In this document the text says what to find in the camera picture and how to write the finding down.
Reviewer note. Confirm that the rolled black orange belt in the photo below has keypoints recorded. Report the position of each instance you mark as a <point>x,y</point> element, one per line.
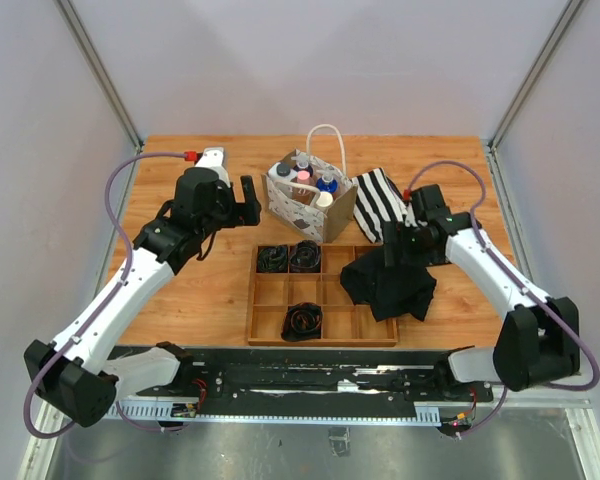
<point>302,322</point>

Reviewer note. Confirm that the blue pump bottle orange base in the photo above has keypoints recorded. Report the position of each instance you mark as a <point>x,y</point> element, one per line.
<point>327,182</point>

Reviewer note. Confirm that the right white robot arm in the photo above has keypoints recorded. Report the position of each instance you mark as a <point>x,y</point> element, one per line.
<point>536,342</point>

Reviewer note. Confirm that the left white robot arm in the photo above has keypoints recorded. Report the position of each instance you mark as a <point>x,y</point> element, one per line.
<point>74,372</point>

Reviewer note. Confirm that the rolled dark belt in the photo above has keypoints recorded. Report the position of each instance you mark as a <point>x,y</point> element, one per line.
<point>272,259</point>
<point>305,257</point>

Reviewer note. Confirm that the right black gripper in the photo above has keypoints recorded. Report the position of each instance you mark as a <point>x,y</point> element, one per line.
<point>394,232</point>

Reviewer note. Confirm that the white round cap bottle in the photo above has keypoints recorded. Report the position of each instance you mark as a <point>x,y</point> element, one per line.
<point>324,200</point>

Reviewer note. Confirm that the rolled dark belt top left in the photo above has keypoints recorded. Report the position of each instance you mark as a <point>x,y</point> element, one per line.
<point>272,259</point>

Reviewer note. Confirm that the wooden compartment tray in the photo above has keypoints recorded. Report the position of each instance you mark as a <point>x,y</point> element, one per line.
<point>344,325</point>

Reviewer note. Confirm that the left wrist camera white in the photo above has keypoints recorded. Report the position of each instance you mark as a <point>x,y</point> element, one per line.
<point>215,158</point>

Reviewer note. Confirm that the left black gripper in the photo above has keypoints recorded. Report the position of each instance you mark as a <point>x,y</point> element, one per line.
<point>242,213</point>

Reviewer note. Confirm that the clear bottle pink cap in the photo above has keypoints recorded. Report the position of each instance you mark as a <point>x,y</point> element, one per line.
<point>302,192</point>

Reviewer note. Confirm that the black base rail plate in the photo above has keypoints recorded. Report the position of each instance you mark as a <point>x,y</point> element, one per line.
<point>326,382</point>

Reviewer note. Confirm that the white bottle black cap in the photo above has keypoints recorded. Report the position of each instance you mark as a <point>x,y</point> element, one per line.
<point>282,171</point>

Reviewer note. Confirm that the black white striped cloth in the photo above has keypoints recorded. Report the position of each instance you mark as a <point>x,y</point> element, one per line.
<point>379,201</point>

